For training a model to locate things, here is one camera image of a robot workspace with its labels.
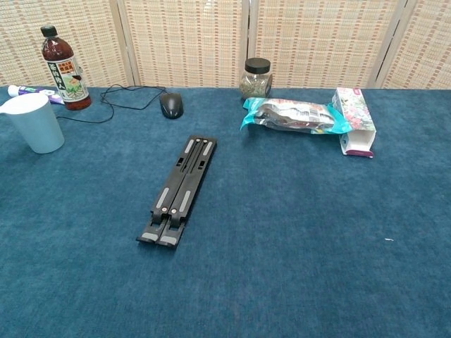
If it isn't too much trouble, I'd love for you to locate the dark tea bottle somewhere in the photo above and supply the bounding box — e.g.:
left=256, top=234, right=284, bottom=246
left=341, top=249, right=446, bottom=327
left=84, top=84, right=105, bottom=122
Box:
left=39, top=25, right=92, bottom=111

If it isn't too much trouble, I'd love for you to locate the white purple toothpaste tube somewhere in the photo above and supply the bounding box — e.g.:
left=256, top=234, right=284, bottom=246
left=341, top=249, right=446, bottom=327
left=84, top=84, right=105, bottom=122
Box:
left=7, top=84, right=66, bottom=106

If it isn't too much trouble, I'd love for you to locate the teal snack bag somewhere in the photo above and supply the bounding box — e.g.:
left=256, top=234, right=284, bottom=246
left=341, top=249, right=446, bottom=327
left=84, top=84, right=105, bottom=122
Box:
left=240, top=97, right=353, bottom=135

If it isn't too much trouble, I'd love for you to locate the black folding stand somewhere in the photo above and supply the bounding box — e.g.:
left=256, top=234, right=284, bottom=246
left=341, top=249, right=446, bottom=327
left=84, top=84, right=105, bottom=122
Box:
left=135, top=134, right=218, bottom=251

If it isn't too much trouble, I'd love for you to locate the bamboo folding screen panel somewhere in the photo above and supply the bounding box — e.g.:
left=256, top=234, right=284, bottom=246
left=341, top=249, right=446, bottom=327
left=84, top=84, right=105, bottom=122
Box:
left=118, top=0, right=249, bottom=88
left=0, top=0, right=137, bottom=88
left=373, top=0, right=451, bottom=89
left=248, top=0, right=406, bottom=89

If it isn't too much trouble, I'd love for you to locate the light blue handled cup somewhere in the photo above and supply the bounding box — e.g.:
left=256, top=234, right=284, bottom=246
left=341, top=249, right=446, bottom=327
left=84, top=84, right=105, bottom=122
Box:
left=0, top=93, right=66, bottom=154

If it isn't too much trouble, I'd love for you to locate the glass jar black lid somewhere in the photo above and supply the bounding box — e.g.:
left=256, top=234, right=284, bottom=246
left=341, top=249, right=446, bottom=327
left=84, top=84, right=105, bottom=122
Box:
left=239, top=57, right=274, bottom=99

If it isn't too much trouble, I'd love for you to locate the black computer mouse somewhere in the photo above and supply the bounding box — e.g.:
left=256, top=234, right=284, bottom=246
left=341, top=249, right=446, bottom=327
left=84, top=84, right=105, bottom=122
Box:
left=159, top=92, right=185, bottom=120

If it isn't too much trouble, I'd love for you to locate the floral paper carton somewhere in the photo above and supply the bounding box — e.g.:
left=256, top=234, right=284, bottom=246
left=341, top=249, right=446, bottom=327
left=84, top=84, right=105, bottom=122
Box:
left=332, top=87, right=376, bottom=158

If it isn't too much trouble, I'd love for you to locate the blue felt table cloth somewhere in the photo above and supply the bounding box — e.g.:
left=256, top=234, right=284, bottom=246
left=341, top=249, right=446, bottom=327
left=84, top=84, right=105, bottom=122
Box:
left=0, top=85, right=451, bottom=338

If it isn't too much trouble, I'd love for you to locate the black mouse cable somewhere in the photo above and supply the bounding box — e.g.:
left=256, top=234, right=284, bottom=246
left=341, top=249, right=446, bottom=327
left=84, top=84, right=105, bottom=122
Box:
left=56, top=84, right=166, bottom=124

